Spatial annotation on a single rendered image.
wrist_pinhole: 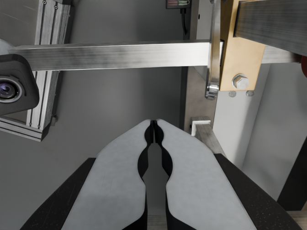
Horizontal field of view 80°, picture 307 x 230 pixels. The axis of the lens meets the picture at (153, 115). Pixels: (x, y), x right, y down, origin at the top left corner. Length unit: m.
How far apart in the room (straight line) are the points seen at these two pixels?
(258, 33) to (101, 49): 0.18
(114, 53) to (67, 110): 1.14
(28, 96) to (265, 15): 0.22
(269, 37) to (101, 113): 1.20
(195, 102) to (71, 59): 0.30
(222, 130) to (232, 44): 0.41
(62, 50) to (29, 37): 0.78
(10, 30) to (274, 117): 1.07
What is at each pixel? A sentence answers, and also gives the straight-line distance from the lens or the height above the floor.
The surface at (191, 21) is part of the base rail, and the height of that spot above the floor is 0.70.
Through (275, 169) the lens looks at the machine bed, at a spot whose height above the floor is 0.76.
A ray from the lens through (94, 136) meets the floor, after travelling 1.43.
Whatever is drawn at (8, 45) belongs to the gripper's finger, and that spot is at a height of 0.85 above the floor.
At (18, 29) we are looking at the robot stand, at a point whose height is 0.21.
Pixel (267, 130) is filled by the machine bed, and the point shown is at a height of 0.69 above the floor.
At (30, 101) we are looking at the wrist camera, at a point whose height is 0.96.
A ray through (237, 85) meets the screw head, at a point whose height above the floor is 0.88.
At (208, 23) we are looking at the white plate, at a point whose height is 0.78.
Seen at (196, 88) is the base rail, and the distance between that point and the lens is 0.45.
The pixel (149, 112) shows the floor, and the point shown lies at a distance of 1.26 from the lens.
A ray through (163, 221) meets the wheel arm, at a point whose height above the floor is 0.94.
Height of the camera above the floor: 1.11
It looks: 61 degrees down
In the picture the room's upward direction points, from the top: 178 degrees clockwise
